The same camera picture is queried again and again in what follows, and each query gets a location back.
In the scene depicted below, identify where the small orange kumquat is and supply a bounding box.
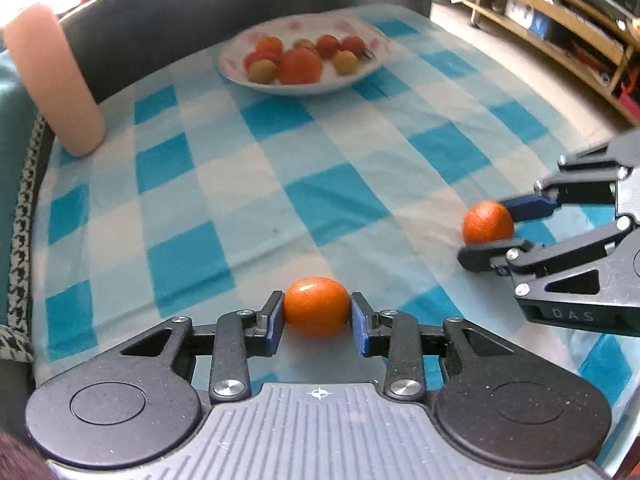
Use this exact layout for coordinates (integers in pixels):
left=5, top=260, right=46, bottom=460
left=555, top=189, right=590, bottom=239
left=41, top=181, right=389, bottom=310
left=462, top=200, right=514, bottom=245

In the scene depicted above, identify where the larger orange tangerine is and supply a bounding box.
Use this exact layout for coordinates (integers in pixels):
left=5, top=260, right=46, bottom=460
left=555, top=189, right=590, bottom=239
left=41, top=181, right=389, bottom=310
left=283, top=276, right=352, bottom=338

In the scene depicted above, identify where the yellow-green fruit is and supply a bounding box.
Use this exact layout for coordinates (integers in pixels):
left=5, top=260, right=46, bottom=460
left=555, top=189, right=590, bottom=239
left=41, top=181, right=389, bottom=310
left=247, top=58, right=278, bottom=84

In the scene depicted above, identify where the large red tomato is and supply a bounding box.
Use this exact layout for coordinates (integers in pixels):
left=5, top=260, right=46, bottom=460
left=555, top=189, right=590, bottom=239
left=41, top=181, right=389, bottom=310
left=277, top=48, right=323, bottom=84

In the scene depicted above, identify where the yellow-brown longan fruit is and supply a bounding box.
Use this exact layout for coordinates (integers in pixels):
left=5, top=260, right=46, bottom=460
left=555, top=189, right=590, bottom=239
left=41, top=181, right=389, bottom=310
left=293, top=38, right=316, bottom=51

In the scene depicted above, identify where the blue white checkered tablecloth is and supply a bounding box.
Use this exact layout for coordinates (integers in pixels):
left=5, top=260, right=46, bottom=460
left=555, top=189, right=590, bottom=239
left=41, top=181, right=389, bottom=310
left=32, top=6, right=639, bottom=471

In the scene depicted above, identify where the wooden tv shelf unit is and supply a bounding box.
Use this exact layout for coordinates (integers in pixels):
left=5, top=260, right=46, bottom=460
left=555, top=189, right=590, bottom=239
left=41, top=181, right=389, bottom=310
left=461, top=0, right=639, bottom=126

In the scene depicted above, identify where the white floral porcelain plate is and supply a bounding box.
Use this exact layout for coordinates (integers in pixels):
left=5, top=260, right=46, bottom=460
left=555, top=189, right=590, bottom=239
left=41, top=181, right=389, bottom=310
left=218, top=11, right=390, bottom=96

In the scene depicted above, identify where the teal blanket houndstooth trim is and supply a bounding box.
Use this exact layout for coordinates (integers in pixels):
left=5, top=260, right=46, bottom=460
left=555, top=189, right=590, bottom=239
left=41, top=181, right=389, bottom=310
left=1, top=51, right=53, bottom=363

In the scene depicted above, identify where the dark coffee table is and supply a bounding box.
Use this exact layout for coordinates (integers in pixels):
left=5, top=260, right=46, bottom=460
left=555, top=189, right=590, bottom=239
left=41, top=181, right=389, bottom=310
left=62, top=0, right=432, bottom=102

